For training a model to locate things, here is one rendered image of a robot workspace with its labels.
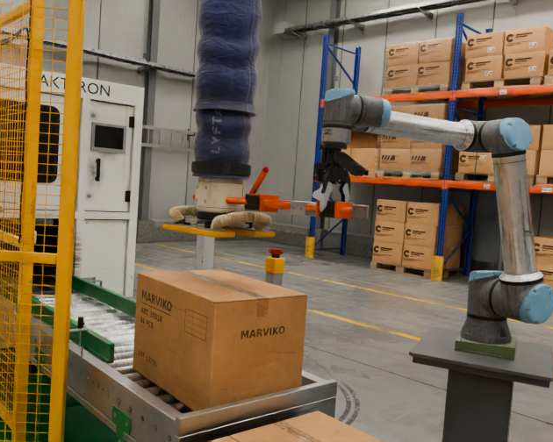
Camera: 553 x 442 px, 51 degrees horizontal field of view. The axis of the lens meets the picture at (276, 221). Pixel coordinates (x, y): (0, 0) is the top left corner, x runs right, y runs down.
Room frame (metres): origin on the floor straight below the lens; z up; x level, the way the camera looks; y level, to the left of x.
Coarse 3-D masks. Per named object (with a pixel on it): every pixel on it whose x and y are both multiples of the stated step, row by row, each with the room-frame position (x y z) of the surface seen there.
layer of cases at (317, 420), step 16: (304, 416) 2.00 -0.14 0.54; (320, 416) 2.01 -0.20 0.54; (240, 432) 1.82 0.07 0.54; (256, 432) 1.83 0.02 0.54; (272, 432) 1.84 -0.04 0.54; (288, 432) 1.85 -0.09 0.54; (304, 432) 1.86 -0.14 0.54; (320, 432) 1.87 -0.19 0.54; (336, 432) 1.87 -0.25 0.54; (352, 432) 1.88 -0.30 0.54
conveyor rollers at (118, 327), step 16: (16, 304) 3.35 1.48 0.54; (48, 304) 3.39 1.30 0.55; (80, 304) 3.44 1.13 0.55; (96, 304) 3.49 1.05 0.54; (96, 320) 3.11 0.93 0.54; (112, 320) 3.17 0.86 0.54; (128, 320) 3.15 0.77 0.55; (112, 336) 2.81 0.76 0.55; (128, 336) 2.85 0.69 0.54; (128, 352) 2.57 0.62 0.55; (128, 368) 2.36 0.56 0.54; (144, 384) 2.20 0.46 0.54; (176, 400) 2.09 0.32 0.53
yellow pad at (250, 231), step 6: (228, 228) 2.26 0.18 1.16; (234, 228) 2.25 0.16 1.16; (240, 228) 2.23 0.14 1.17; (246, 228) 2.21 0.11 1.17; (252, 228) 2.24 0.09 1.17; (240, 234) 2.20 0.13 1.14; (246, 234) 2.17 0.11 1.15; (252, 234) 2.15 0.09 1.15; (258, 234) 2.15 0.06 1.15; (264, 234) 2.16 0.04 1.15; (270, 234) 2.19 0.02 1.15
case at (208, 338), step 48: (144, 288) 2.30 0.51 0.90; (192, 288) 2.09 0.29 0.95; (240, 288) 2.16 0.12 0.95; (144, 336) 2.28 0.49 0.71; (192, 336) 1.99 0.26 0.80; (240, 336) 1.95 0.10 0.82; (288, 336) 2.08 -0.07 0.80; (192, 384) 1.97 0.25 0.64; (240, 384) 1.96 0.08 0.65; (288, 384) 2.09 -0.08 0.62
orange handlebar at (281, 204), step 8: (232, 200) 2.12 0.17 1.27; (240, 200) 2.09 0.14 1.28; (264, 200) 2.00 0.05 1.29; (272, 200) 1.96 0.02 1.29; (280, 200) 1.93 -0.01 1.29; (272, 208) 1.96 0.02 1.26; (280, 208) 1.93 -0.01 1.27; (288, 208) 1.91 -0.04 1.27; (312, 208) 1.81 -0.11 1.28; (344, 208) 1.73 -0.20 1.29; (352, 208) 1.76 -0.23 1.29
